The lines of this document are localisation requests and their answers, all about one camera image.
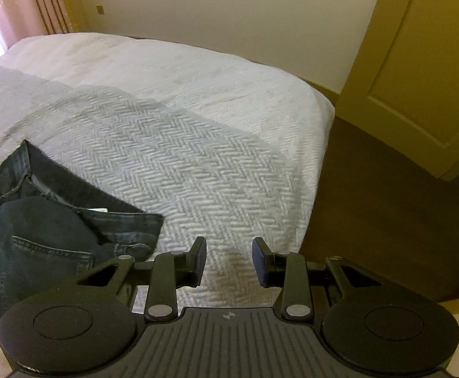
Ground cream panelled door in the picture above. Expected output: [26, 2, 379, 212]
[339, 0, 459, 182]

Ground bed with white herringbone bedspread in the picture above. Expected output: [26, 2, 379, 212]
[0, 32, 336, 378]

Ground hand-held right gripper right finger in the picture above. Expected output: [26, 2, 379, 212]
[252, 237, 382, 322]

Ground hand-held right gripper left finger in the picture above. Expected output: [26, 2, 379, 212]
[76, 236, 207, 322]

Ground dark denim pants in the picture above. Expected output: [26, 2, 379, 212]
[0, 140, 164, 325]

